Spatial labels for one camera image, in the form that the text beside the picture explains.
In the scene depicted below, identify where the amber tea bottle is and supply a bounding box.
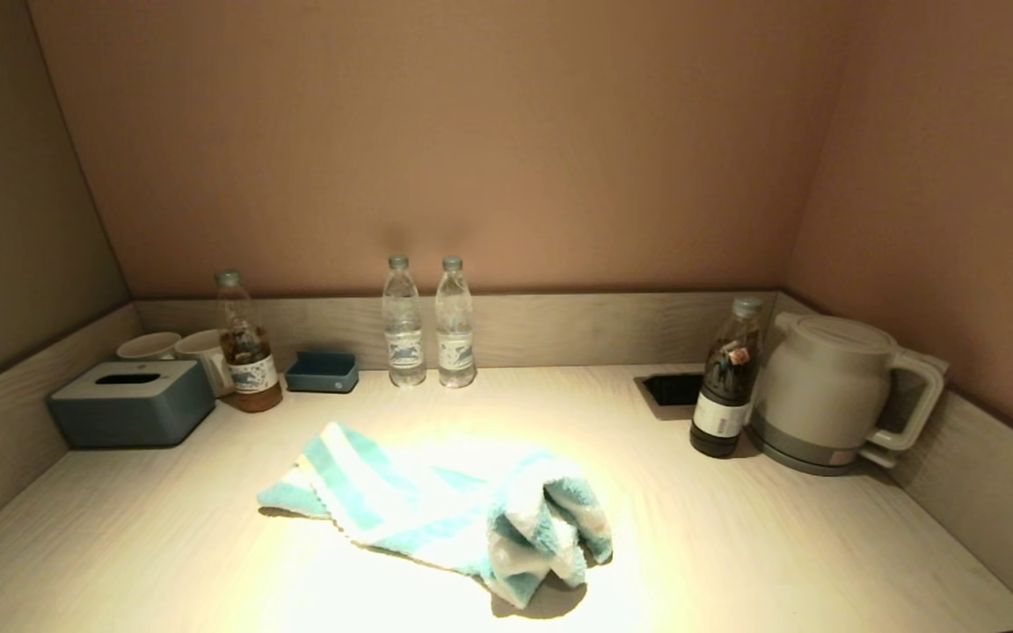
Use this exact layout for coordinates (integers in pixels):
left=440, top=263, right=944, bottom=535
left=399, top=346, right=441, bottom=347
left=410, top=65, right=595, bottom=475
left=212, top=269, right=284, bottom=413

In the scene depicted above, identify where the grey-blue tissue box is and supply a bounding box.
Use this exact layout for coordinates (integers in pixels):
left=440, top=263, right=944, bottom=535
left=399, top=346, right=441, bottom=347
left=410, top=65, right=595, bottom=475
left=46, top=359, right=216, bottom=449

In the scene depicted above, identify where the white ceramic cup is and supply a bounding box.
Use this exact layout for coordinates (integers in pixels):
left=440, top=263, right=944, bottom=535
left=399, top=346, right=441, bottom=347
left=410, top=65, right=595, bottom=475
left=115, top=331, right=182, bottom=361
left=174, top=329, right=235, bottom=398

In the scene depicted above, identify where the small blue tray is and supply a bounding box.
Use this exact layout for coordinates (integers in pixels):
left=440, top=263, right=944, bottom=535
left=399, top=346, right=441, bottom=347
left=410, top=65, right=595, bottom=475
left=284, top=350, right=361, bottom=394

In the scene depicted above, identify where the clear water bottle blue label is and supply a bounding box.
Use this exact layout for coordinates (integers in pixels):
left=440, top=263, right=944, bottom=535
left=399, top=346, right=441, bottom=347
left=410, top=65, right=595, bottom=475
left=382, top=254, right=427, bottom=388
left=434, top=255, right=477, bottom=389

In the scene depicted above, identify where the beige electric kettle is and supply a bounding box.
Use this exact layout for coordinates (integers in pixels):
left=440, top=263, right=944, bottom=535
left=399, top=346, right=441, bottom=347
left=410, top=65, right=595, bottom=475
left=753, top=311, right=949, bottom=458

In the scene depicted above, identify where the black recessed power socket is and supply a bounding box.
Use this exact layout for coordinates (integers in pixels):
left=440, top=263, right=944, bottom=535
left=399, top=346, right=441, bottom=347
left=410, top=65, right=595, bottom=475
left=634, top=371, right=708, bottom=420

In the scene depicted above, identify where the dark liquid bottle white label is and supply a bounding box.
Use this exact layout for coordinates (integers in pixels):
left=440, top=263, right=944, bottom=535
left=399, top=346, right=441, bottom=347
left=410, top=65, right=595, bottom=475
left=689, top=295, right=767, bottom=459

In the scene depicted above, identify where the grey kettle base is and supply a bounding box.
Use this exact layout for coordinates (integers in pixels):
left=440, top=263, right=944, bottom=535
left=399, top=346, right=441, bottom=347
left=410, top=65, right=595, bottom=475
left=748, top=422, right=903, bottom=477

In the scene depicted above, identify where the teal white striped towel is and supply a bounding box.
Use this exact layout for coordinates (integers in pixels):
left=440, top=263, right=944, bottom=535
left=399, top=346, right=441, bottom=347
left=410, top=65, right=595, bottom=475
left=258, top=422, right=615, bottom=609

